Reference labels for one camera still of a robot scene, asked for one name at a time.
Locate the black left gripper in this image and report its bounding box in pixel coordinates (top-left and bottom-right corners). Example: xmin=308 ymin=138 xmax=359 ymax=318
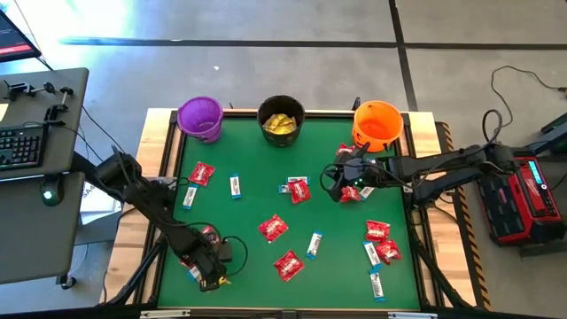
xmin=190 ymin=238 xmax=227 ymax=292

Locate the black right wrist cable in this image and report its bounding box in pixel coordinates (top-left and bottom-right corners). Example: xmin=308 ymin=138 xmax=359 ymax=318
xmin=319 ymin=161 xmax=351 ymax=205

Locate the orange jack-o-lantern bucket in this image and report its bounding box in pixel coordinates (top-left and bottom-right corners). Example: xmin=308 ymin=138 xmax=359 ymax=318
xmin=352 ymin=100 xmax=405 ymax=154

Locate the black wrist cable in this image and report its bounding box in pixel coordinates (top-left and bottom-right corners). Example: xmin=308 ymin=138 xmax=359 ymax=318
xmin=175 ymin=220 xmax=249 ymax=278
xmin=319 ymin=161 xmax=351 ymax=205

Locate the black floor cable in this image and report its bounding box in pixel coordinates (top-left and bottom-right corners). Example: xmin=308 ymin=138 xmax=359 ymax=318
xmin=489 ymin=64 xmax=567 ymax=134

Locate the purple monster face bucket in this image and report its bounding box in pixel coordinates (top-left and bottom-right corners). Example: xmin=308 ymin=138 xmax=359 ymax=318
xmin=175 ymin=96 xmax=225 ymax=144

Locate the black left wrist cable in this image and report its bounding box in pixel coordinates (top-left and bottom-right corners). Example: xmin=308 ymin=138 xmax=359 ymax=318
xmin=175 ymin=220 xmax=249 ymax=278

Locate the black computer mouse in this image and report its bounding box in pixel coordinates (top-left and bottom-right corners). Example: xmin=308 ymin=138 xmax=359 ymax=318
xmin=40 ymin=175 xmax=64 ymax=207

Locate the red black power unit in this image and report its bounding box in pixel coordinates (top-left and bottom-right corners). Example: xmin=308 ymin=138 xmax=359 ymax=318
xmin=471 ymin=148 xmax=567 ymax=247

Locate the grey desk panel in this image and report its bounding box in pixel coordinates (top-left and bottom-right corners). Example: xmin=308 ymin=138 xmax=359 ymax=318
xmin=0 ymin=171 xmax=86 ymax=285
xmin=0 ymin=66 xmax=89 ymax=181

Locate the dark monitor with red bar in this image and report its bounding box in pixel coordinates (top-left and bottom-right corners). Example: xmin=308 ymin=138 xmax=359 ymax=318
xmin=0 ymin=8 xmax=42 ymax=63

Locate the black jack-o-lantern bucket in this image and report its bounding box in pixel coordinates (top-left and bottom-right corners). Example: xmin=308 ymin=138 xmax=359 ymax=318
xmin=256 ymin=94 xmax=307 ymax=148

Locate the dark stand base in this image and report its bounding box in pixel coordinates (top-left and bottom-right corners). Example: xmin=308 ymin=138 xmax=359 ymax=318
xmin=526 ymin=113 xmax=567 ymax=156

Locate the yellow black hazard tape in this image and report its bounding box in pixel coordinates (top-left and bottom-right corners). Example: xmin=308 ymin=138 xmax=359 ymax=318
xmin=436 ymin=121 xmax=493 ymax=311

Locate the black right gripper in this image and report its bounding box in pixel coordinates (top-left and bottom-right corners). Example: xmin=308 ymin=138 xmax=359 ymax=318
xmin=330 ymin=159 xmax=393 ymax=204

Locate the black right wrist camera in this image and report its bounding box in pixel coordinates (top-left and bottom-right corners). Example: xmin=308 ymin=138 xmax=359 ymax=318
xmin=340 ymin=152 xmax=368 ymax=175

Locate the black keyboard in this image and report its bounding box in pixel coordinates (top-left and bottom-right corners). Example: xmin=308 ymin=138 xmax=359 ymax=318
xmin=0 ymin=122 xmax=50 ymax=172

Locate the black desk clamp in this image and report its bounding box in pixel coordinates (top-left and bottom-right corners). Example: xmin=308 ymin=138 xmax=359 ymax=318
xmin=2 ymin=80 xmax=57 ymax=101
xmin=43 ymin=86 xmax=75 ymax=123

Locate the black aluminium table frame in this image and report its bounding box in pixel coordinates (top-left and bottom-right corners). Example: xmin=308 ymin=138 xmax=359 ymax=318
xmin=99 ymin=108 xmax=478 ymax=319

